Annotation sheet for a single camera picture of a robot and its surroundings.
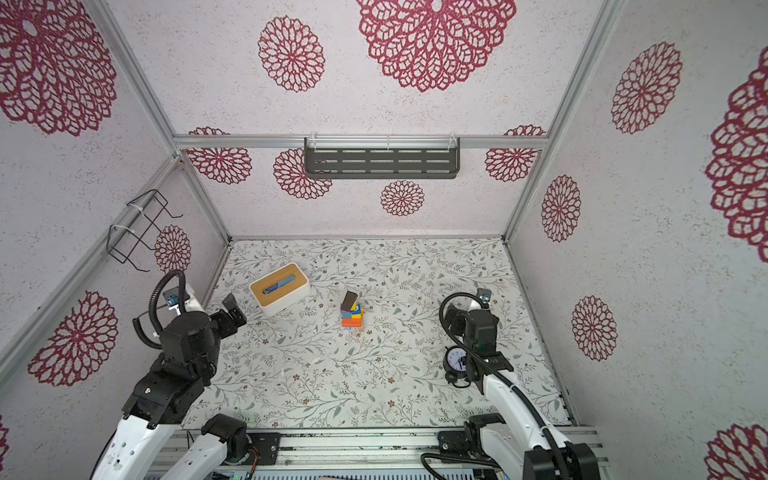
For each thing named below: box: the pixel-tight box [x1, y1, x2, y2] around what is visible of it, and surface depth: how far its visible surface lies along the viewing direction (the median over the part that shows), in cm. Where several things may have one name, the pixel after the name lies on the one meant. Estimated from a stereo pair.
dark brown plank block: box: [340, 290, 358, 312], surface depth 89 cm
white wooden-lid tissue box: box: [249, 262, 311, 317], surface depth 102 cm
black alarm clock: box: [443, 346, 467, 384], surface depth 87 cm
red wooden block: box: [342, 318, 363, 328], surface depth 95 cm
